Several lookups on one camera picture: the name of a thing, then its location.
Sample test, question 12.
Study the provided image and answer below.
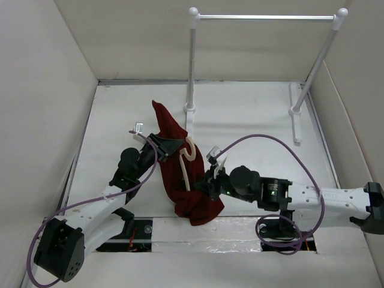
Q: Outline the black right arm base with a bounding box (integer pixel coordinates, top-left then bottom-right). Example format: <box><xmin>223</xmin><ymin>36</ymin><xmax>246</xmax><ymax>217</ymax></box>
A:
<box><xmin>255</xmin><ymin>211</ymin><xmax>317</xmax><ymax>254</ymax></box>

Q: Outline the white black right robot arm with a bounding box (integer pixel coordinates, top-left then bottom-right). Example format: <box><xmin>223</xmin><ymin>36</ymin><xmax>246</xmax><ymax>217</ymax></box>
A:
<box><xmin>193</xmin><ymin>166</ymin><xmax>383</xmax><ymax>236</ymax></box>

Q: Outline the dark red t shirt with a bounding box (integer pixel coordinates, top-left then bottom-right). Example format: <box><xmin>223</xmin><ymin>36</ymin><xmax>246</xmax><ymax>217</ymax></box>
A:
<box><xmin>152</xmin><ymin>101</ymin><xmax>224</xmax><ymax>226</ymax></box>

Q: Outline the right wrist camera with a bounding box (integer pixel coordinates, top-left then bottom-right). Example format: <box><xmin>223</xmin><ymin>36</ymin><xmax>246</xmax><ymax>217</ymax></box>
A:
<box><xmin>206</xmin><ymin>146</ymin><xmax>227</xmax><ymax>179</ymax></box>

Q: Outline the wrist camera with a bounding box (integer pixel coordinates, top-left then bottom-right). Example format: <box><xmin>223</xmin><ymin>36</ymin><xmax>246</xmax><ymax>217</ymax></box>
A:
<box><xmin>133</xmin><ymin>122</ymin><xmax>143</xmax><ymax>134</ymax></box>
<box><xmin>206</xmin><ymin>146</ymin><xmax>227</xmax><ymax>179</ymax></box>

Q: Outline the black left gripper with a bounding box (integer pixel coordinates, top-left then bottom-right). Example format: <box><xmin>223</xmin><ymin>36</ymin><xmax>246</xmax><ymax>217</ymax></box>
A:
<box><xmin>133</xmin><ymin>134</ymin><xmax>182</xmax><ymax>179</ymax></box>

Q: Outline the white metal clothes rack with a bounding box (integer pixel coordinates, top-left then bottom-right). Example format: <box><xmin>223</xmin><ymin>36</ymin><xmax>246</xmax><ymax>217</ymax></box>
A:
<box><xmin>184</xmin><ymin>7</ymin><xmax>349</xmax><ymax>145</ymax></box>

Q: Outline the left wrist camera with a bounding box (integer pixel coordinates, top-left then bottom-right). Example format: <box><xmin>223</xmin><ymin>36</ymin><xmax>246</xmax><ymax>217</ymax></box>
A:
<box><xmin>133</xmin><ymin>122</ymin><xmax>143</xmax><ymax>134</ymax></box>

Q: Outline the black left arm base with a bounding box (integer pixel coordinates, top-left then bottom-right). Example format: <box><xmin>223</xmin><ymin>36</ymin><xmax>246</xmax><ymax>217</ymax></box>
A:
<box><xmin>96</xmin><ymin>208</ymin><xmax>153</xmax><ymax>253</ymax></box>

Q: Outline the beige wooden hanger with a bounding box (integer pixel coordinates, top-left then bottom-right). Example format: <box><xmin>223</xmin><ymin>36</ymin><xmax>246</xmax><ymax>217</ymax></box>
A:
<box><xmin>179</xmin><ymin>137</ymin><xmax>196</xmax><ymax>191</ymax></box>

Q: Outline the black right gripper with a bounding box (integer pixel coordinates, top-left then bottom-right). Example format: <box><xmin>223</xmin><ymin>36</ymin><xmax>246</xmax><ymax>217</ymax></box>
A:
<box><xmin>193</xmin><ymin>163</ymin><xmax>254</xmax><ymax>203</ymax></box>

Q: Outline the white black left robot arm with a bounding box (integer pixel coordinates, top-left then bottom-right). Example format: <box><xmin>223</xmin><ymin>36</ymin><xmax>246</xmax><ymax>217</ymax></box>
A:
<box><xmin>28</xmin><ymin>134</ymin><xmax>184</xmax><ymax>283</ymax></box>

